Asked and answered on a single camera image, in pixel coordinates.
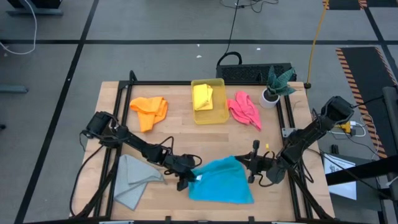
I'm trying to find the green snake plant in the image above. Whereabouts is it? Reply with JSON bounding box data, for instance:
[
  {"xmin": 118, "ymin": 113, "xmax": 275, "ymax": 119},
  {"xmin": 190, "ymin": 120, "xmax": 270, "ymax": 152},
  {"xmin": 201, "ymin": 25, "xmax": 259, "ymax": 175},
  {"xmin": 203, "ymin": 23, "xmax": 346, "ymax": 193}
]
[{"xmin": 266, "ymin": 65, "xmax": 298, "ymax": 98}]

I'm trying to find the white plant pot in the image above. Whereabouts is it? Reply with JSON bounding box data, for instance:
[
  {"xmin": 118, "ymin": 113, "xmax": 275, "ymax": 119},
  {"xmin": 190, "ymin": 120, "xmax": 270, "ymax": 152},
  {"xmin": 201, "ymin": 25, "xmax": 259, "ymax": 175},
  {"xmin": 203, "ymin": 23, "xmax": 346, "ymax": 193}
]
[{"xmin": 258, "ymin": 88, "xmax": 281, "ymax": 110}]

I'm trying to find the yellow hanging cable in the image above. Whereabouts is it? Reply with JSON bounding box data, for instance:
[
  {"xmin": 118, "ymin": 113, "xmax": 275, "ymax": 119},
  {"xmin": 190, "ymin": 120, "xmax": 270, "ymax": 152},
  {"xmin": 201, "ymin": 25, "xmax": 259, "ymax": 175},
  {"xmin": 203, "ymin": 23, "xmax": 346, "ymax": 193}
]
[{"xmin": 305, "ymin": 0, "xmax": 330, "ymax": 90}]

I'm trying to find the dark desk base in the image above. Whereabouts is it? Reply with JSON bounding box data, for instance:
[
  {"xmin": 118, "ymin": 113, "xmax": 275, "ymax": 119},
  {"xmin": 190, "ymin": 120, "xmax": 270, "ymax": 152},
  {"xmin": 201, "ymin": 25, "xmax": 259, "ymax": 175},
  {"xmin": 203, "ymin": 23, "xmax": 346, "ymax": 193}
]
[{"xmin": 6, "ymin": 0, "xmax": 65, "ymax": 17}]

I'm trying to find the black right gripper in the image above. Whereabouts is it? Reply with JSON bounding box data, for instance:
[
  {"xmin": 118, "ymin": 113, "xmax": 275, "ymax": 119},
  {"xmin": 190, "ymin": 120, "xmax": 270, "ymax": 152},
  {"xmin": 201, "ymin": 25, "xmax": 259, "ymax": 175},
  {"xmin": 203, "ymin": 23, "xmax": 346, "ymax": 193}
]
[{"xmin": 234, "ymin": 140, "xmax": 276, "ymax": 184}]

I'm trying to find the pink microfiber towel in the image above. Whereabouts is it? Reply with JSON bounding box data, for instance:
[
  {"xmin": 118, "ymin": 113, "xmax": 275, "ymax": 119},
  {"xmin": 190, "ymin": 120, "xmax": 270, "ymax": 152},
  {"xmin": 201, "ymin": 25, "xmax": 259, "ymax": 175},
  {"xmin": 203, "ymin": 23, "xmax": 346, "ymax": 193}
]
[{"xmin": 226, "ymin": 90, "xmax": 263, "ymax": 131}]

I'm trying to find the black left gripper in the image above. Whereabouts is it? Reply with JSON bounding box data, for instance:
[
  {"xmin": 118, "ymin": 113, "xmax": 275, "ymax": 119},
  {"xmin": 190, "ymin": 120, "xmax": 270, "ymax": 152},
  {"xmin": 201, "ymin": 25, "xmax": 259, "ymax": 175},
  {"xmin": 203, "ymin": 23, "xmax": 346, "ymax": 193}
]
[{"xmin": 163, "ymin": 154, "xmax": 198, "ymax": 192}]

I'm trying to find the black floor cable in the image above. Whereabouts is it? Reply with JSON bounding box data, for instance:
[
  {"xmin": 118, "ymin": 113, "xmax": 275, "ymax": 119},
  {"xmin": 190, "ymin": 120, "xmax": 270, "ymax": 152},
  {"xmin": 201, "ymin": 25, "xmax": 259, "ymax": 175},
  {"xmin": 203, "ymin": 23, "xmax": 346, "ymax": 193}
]
[{"xmin": 216, "ymin": 0, "xmax": 280, "ymax": 67}]

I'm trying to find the yellow microfiber towel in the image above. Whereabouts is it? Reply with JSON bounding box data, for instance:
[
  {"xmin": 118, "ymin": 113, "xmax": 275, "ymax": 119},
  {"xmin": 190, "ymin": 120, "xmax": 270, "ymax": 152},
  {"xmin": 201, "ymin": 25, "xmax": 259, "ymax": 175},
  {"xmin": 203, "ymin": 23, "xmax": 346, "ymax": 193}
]
[{"xmin": 192, "ymin": 83, "xmax": 215, "ymax": 112}]

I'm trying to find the black hazard-striped floor mat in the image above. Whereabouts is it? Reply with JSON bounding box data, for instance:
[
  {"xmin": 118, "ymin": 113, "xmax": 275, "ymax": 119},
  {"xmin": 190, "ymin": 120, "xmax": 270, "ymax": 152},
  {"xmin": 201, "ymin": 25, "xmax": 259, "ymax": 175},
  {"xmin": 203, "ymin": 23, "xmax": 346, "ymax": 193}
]
[
  {"xmin": 322, "ymin": 0, "xmax": 398, "ymax": 11},
  {"xmin": 335, "ymin": 46, "xmax": 398, "ymax": 160}
]

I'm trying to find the grey floor foot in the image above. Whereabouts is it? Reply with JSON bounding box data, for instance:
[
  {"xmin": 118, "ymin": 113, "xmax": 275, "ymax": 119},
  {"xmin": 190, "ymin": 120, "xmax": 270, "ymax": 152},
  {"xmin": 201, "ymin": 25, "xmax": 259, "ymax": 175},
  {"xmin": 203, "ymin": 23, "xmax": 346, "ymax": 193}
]
[{"xmin": 0, "ymin": 84, "xmax": 30, "ymax": 95}]

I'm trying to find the white paper sheet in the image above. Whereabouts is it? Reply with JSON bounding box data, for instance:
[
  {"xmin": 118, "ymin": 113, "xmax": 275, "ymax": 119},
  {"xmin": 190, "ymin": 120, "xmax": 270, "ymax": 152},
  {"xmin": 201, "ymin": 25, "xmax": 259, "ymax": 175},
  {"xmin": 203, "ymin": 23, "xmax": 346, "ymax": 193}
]
[{"xmin": 323, "ymin": 152, "xmax": 358, "ymax": 201}]

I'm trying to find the grey microfiber towel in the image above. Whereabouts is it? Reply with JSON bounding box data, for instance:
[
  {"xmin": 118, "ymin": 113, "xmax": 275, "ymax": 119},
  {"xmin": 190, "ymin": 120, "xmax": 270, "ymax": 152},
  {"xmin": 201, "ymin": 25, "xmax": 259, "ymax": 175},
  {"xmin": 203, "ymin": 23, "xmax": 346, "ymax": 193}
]
[{"xmin": 113, "ymin": 153, "xmax": 166, "ymax": 211}]

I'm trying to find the white floor cable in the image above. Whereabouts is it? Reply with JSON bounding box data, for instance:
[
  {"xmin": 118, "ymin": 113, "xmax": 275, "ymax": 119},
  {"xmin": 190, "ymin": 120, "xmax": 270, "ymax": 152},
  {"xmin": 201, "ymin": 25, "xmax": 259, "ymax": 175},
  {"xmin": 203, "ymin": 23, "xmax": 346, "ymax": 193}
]
[{"xmin": 0, "ymin": 0, "xmax": 38, "ymax": 57}]

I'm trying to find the orange microfiber towel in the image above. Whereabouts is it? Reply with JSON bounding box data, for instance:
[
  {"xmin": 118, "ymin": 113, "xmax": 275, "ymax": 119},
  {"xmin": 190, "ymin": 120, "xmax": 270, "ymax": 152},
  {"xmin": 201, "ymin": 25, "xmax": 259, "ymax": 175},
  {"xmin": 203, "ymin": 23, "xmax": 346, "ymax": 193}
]
[{"xmin": 129, "ymin": 96, "xmax": 169, "ymax": 134}]

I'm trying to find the blue microfiber towel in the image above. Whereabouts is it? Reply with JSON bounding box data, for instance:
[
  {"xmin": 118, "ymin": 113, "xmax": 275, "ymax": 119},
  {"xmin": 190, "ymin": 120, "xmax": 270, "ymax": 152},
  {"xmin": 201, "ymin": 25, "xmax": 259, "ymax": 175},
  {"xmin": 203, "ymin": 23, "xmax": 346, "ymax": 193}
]
[{"xmin": 187, "ymin": 155, "xmax": 256, "ymax": 205}]

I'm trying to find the black metal beam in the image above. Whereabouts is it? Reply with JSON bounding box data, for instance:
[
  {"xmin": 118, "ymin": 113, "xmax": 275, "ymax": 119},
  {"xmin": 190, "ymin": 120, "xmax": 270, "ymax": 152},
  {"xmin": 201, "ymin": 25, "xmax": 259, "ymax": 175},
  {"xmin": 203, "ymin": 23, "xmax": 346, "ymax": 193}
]
[{"xmin": 324, "ymin": 153, "xmax": 398, "ymax": 187}]

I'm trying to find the yellow translucent plastic bin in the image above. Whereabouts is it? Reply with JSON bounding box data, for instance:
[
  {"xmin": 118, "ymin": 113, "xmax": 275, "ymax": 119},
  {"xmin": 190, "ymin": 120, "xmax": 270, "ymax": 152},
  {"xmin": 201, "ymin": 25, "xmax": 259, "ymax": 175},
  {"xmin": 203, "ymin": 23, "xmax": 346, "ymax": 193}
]
[{"xmin": 190, "ymin": 77, "xmax": 231, "ymax": 126}]

